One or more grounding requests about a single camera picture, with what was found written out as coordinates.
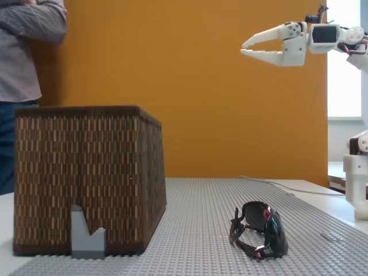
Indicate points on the black red sunglasses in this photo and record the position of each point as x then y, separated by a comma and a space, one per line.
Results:
274, 227

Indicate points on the brown woven bin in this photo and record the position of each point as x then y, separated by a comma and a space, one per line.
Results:
86, 172

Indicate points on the person's hand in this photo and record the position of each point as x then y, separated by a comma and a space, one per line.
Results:
30, 1

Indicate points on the bright window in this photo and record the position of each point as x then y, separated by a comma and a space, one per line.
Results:
345, 92

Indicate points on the orange partition board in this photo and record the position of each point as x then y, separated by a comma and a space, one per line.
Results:
201, 100

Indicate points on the grey studded baseplate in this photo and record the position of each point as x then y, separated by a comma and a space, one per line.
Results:
201, 230

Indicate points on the small clear plastic piece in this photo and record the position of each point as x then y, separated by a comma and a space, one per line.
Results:
330, 237

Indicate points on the person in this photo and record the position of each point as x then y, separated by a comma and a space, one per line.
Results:
14, 72

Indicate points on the small black camera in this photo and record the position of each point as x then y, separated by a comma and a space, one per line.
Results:
312, 18

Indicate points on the grey toy brick bracket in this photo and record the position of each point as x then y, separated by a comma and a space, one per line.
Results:
83, 244

